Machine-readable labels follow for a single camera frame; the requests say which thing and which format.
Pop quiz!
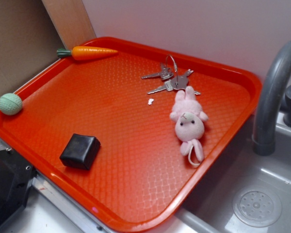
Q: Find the pink plush bunny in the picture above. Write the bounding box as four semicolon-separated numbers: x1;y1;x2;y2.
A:
169;86;209;167

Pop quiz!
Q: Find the orange plastic tray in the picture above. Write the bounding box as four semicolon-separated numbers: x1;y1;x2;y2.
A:
0;37;261;233

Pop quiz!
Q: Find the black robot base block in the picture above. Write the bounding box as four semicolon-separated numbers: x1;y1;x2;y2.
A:
0;148;35;229

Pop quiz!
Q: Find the light green ball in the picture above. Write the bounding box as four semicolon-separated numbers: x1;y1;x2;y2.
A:
0;93;22;116

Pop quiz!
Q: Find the brown cardboard panel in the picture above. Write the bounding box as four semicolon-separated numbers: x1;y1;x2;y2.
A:
0;0;63;96

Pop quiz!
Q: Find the small white crumb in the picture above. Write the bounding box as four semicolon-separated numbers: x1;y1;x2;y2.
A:
147;98;154;105

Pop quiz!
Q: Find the orange toy carrot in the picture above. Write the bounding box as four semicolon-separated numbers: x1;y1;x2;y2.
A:
56;46;118;61

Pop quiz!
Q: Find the grey plastic sink basin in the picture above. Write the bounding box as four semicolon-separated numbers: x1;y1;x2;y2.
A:
176;118;291;233

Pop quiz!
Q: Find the silver key bunch on ring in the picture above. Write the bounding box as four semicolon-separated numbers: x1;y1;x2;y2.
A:
141;54;194;94

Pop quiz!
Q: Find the light wooden board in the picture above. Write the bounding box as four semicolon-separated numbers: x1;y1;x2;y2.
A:
42;0;96;49

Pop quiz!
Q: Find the round sink drain strainer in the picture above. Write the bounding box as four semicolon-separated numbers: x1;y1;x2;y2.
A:
232;185;282;228

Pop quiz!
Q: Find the black square block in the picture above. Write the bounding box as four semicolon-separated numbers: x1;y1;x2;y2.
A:
59;133;101;170

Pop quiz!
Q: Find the grey curved faucet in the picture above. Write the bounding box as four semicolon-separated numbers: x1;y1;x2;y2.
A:
252;41;291;156

